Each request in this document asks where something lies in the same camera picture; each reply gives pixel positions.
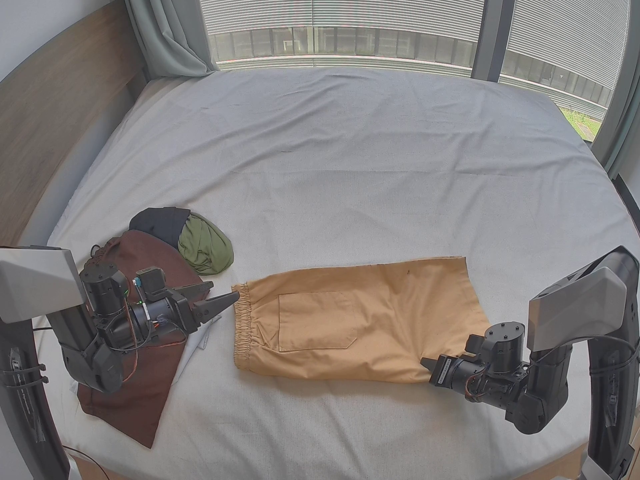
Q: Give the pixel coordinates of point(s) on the white garment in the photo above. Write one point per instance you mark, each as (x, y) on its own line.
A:
(197, 344)

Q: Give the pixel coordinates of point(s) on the brown garment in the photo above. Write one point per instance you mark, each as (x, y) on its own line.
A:
(145, 388)

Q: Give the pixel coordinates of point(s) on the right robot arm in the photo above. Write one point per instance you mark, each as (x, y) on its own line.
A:
(575, 308)

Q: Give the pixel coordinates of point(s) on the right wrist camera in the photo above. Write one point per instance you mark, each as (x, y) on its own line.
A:
(475, 345)

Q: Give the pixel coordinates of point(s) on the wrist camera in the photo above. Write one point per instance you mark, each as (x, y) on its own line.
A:
(151, 283)
(475, 345)

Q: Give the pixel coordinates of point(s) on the black garment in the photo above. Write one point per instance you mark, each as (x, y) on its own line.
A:
(155, 225)

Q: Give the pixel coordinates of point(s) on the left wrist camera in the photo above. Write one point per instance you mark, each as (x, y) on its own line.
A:
(151, 283)

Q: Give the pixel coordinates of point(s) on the bed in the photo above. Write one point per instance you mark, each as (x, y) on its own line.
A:
(350, 168)

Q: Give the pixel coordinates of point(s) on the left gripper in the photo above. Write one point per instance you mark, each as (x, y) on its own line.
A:
(172, 315)

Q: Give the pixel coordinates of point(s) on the green garment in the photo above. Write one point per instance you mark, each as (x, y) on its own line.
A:
(207, 248)

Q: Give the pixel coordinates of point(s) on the tan shorts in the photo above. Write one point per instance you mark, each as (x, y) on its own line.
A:
(375, 318)

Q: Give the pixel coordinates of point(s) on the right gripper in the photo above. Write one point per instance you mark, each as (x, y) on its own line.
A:
(452, 372)

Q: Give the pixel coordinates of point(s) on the grey-green curtain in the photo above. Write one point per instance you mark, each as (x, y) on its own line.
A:
(160, 23)

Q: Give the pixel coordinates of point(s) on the window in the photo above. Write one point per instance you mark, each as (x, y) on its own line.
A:
(400, 13)

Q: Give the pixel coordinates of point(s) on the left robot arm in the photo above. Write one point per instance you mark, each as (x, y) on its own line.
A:
(80, 353)

